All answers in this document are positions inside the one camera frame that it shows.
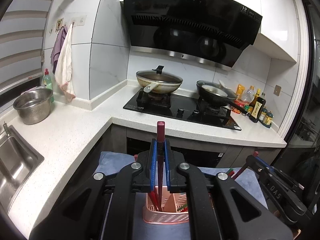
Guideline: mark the stainless steel sink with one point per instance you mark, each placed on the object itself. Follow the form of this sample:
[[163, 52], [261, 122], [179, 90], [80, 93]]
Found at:
[[18, 162]]

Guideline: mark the yellow seasoning packet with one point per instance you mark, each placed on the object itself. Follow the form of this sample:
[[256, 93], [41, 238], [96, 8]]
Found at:
[[239, 91]]

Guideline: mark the beige wall outlet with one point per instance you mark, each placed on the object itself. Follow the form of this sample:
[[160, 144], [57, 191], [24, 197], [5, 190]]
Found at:
[[277, 90]]

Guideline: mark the red snack packet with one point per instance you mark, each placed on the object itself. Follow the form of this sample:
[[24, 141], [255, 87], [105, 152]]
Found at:
[[238, 107]]

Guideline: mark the green seasoning jar rack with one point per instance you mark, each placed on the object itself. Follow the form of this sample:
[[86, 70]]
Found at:
[[266, 118]]

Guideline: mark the dark soy sauce bottle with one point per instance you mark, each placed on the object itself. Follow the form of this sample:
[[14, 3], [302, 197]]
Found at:
[[258, 108]]

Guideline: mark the white hanging dish towel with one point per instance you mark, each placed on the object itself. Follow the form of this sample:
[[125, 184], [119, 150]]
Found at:
[[63, 73]]

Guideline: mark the clear plastic oil bottle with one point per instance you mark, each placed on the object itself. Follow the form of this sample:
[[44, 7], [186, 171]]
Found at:
[[248, 95]]

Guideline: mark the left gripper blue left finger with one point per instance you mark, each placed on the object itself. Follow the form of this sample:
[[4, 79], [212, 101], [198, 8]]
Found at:
[[153, 164]]

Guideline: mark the pink plastic utensil basket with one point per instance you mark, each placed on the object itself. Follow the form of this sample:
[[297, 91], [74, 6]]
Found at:
[[169, 214]]

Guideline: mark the chrome sink faucet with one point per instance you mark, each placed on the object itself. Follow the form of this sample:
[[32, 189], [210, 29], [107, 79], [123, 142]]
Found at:
[[6, 129]]

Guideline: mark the dark red chopstick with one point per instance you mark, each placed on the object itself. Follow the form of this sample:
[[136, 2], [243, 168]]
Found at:
[[242, 169], [160, 158], [230, 172]]

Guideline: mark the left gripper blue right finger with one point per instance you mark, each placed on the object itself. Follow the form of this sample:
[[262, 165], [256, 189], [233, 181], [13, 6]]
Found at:
[[167, 154]]

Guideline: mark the steel wok with lid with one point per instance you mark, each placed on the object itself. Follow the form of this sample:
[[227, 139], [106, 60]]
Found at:
[[158, 81]]

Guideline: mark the purple hanging cloth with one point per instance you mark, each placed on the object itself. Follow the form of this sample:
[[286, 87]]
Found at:
[[58, 46]]

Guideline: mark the black range hood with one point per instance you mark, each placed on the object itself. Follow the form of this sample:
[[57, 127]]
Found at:
[[212, 32]]

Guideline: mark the black frying pan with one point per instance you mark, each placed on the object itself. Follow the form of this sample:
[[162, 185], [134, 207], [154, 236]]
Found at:
[[215, 94]]

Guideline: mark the blue-grey fleece mat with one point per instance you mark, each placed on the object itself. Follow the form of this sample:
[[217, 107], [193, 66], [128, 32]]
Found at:
[[111, 162]]

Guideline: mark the black gas stove top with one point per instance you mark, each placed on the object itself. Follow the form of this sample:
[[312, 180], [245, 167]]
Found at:
[[183, 108]]

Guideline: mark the green dish soap bottle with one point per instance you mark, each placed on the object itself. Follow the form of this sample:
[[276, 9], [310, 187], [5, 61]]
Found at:
[[47, 81]]

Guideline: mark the stainless steel mixing bowl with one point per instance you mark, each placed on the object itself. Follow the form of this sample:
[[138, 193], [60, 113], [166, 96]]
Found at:
[[34, 106]]

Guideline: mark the bright red chopstick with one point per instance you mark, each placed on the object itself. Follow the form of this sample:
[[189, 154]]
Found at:
[[154, 199]]

